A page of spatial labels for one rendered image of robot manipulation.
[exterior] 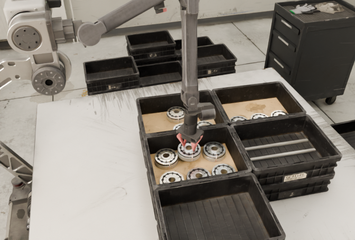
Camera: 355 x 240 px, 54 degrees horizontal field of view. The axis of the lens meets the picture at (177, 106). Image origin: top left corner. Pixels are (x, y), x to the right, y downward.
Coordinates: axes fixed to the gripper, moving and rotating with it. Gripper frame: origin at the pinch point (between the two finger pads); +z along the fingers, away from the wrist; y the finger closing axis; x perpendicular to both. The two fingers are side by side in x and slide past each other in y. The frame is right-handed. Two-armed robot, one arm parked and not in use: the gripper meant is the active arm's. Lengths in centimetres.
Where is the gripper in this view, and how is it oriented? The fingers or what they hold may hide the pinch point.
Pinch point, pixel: (189, 146)
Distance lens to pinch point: 154.0
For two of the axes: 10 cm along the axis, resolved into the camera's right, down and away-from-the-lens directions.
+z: -0.2, 8.0, 6.0
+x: -5.5, 4.9, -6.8
